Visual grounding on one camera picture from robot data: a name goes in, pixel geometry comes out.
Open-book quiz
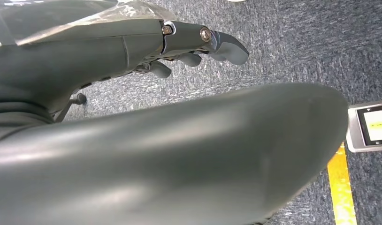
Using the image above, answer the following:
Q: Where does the clear plastic hand cover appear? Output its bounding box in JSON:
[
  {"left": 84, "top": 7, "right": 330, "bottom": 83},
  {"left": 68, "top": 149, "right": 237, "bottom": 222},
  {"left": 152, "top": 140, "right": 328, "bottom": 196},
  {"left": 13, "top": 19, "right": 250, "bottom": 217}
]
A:
[{"left": 0, "top": 0, "right": 177, "bottom": 47}]

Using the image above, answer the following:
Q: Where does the yellow floor tape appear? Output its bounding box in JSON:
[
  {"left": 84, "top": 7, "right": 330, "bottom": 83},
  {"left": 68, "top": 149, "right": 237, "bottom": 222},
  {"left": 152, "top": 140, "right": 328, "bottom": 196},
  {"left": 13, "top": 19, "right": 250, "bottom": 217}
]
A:
[{"left": 327, "top": 142, "right": 358, "bottom": 225}]

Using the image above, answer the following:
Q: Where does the silver floor socket plate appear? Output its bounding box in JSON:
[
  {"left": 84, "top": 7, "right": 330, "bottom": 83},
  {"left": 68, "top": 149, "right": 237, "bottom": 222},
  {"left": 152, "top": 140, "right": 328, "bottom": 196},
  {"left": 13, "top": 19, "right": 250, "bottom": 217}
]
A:
[{"left": 345, "top": 99, "right": 382, "bottom": 153}]

